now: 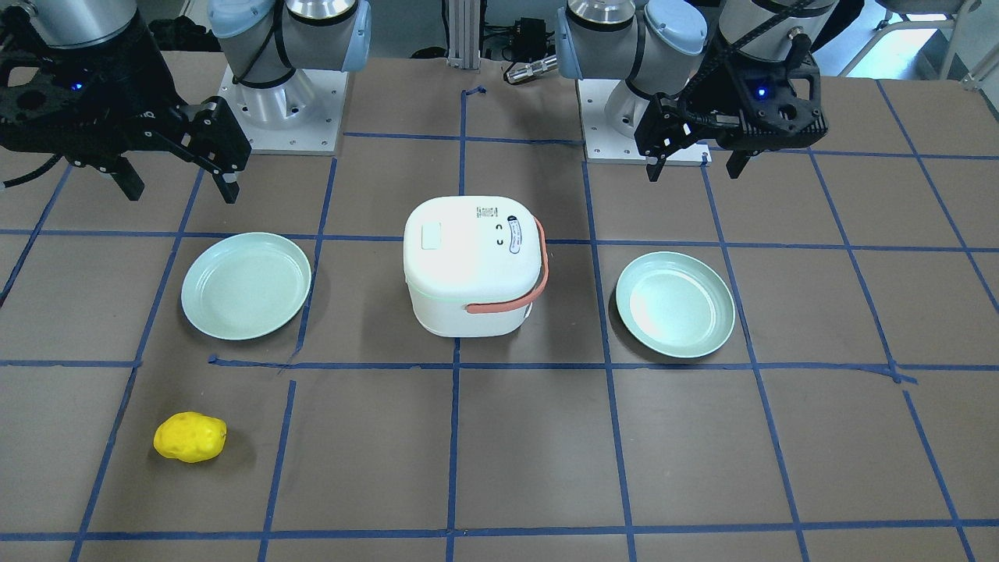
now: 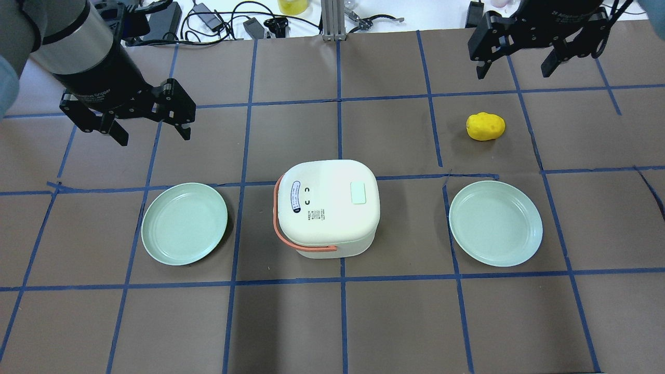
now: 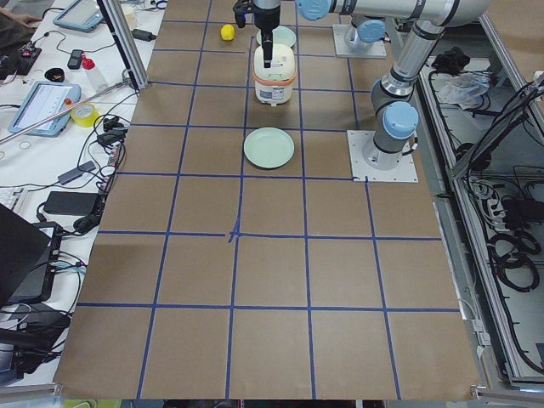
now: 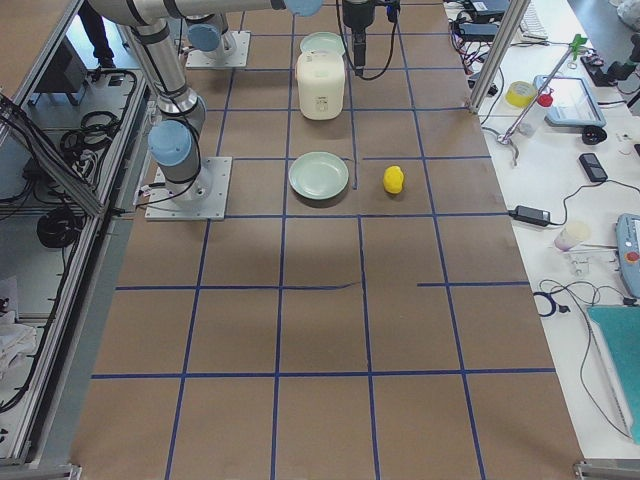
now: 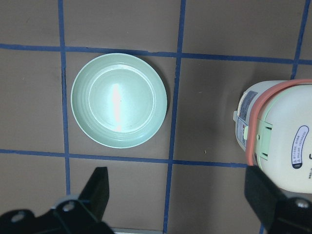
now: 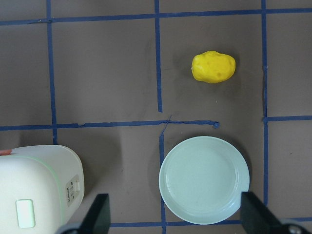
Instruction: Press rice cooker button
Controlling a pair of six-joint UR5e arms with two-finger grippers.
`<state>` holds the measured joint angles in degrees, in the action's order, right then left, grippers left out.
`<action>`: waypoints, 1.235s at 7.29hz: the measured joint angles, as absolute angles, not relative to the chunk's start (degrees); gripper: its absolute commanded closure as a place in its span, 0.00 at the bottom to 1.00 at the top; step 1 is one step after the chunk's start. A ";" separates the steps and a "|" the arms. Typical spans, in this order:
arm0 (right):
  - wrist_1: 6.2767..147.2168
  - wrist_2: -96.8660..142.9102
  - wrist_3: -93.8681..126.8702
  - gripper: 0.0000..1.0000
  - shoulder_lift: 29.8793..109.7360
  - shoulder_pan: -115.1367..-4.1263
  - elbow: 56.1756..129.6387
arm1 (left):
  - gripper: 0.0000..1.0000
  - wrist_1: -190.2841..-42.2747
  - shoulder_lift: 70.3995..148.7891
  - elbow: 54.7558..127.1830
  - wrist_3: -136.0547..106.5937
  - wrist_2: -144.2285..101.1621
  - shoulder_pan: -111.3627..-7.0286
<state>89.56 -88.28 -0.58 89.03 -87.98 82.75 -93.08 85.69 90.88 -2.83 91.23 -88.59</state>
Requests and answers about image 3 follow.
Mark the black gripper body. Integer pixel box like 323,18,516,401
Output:
233,0,281,42

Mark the green plate near arm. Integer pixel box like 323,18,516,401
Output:
243,127,295,169
272,25,297,48

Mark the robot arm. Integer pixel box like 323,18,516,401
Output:
321,1,490,170
233,1,386,69

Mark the white rice cooker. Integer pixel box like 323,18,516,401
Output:
253,43,297,106

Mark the yellow toy potato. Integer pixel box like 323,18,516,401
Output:
220,24,235,42

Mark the blue tablet far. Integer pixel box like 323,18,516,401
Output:
54,0,103,32

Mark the blue tablet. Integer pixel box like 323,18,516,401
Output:
8,82,81,137
54,0,103,32

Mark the yellow tape roll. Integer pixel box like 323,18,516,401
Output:
70,103,99,128

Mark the blue tablet near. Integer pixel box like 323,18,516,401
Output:
8,82,81,137

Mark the black power adapter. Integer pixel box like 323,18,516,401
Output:
43,191,99,216

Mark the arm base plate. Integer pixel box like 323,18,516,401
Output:
347,130,418,183
332,25,387,59

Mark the aluminium frame post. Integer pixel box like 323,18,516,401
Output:
97,0,149,90

